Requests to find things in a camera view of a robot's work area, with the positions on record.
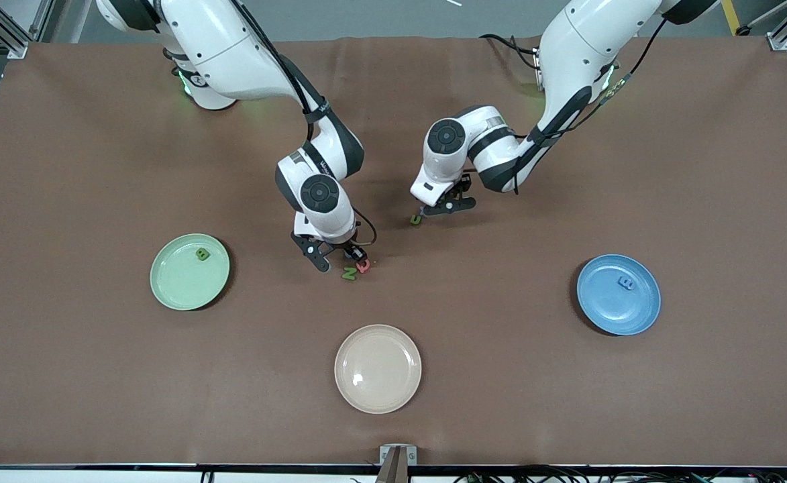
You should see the green plate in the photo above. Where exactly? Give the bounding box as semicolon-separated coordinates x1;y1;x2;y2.
150;233;231;311

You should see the beige plate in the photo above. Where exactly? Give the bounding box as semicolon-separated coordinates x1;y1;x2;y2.
334;324;423;415

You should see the brown table cover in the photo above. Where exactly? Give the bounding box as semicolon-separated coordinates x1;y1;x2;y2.
0;35;787;468

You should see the black stand foot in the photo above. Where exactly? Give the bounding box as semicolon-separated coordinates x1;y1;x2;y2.
735;0;787;37

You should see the black cable bundle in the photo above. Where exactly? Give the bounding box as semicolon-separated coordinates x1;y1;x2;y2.
450;460;787;483

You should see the blue plate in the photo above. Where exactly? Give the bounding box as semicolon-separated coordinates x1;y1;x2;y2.
576;254;662;337

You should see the yellow floor tape strip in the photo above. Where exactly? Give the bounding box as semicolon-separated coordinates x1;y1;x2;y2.
721;0;743;36

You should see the black arm base cable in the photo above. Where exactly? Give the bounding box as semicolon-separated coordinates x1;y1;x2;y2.
479;32;543;73

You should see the metal camera bracket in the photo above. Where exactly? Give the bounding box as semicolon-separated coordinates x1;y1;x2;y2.
378;444;418;483

